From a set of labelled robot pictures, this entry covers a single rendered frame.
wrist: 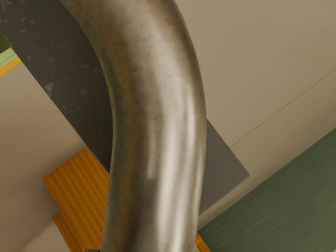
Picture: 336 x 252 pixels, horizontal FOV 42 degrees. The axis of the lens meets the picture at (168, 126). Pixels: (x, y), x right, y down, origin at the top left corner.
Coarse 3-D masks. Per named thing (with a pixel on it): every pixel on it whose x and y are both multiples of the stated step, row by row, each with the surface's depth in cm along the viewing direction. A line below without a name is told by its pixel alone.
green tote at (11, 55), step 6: (0, 36) 30; (0, 42) 30; (6, 42) 30; (0, 48) 30; (6, 48) 30; (0, 54) 30; (6, 54) 30; (12, 54) 30; (0, 60) 30; (6, 60) 31; (0, 66) 31
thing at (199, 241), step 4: (196, 232) 595; (196, 236) 551; (200, 236) 597; (196, 240) 546; (200, 240) 544; (196, 244) 548; (200, 244) 547; (204, 244) 569; (200, 248) 545; (204, 248) 544; (208, 248) 585
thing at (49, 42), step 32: (0, 0) 17; (32, 0) 17; (0, 32) 18; (32, 32) 18; (64, 32) 18; (32, 64) 18; (64, 64) 18; (96, 64) 18; (64, 96) 18; (96, 96) 18; (96, 128) 18; (224, 160) 18; (224, 192) 18
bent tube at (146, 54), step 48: (96, 0) 13; (144, 0) 13; (96, 48) 13; (144, 48) 12; (192, 48) 13; (144, 96) 13; (192, 96) 13; (144, 144) 13; (192, 144) 13; (144, 192) 13; (192, 192) 13; (144, 240) 13; (192, 240) 14
